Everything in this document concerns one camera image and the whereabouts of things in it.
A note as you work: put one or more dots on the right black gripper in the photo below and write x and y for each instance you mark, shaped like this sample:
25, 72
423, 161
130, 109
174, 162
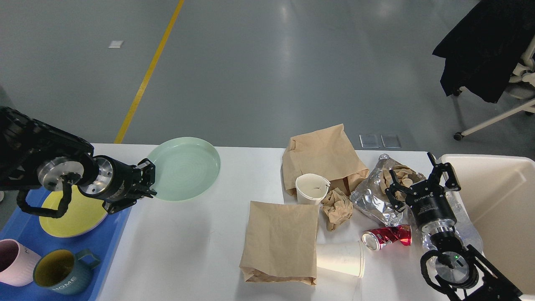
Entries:
428, 203

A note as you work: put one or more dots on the mint green plate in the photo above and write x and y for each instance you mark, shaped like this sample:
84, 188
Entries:
184, 168

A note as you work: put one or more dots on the brown paper in foil bag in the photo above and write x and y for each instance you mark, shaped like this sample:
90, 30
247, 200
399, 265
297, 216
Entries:
404, 175

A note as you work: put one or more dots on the crushed red soda can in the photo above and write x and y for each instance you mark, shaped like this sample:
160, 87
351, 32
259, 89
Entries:
379, 238

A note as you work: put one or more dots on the upright white paper cup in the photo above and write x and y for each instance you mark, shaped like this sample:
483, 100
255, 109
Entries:
311, 188

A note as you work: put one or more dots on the silver foil bag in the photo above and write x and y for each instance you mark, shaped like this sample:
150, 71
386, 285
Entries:
369, 200

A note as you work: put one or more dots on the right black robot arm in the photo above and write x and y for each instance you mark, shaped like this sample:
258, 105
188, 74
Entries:
451, 264

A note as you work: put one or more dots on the pink ribbed mug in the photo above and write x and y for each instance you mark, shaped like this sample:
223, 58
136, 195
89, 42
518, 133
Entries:
17, 263

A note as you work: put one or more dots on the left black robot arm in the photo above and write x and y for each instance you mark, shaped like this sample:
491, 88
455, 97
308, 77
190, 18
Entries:
35, 154

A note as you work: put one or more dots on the floor outlet plate right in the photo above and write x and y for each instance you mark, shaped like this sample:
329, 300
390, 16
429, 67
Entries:
391, 141

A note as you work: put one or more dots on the floor outlet plate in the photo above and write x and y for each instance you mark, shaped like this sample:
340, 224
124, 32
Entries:
369, 141
391, 141

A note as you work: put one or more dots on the yellow plate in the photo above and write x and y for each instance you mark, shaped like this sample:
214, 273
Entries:
82, 216

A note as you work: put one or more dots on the floor outlet plate left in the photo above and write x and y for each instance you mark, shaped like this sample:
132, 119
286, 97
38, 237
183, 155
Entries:
369, 141

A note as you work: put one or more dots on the crumpled brown paper ball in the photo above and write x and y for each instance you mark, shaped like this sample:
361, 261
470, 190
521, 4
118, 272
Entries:
337, 208

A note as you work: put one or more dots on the flat brown paper bag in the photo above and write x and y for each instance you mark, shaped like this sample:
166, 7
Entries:
280, 243

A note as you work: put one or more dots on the lying white paper cup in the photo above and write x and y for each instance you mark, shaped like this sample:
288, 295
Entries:
347, 258

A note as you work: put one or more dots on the black jacket on chair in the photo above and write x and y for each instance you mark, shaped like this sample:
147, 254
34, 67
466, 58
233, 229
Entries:
483, 49

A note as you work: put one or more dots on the crumpled large brown paper bag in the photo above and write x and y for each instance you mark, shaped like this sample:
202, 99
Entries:
328, 153

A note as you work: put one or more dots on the blue plastic tray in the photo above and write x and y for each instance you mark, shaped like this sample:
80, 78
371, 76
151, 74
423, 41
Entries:
102, 241

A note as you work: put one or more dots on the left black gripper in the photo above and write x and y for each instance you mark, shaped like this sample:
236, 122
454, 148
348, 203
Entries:
116, 182

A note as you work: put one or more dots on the beige plastic bin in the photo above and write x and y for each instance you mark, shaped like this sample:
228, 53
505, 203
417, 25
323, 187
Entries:
498, 193

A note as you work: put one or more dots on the teal mug yellow inside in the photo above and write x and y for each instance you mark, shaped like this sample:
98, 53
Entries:
64, 272

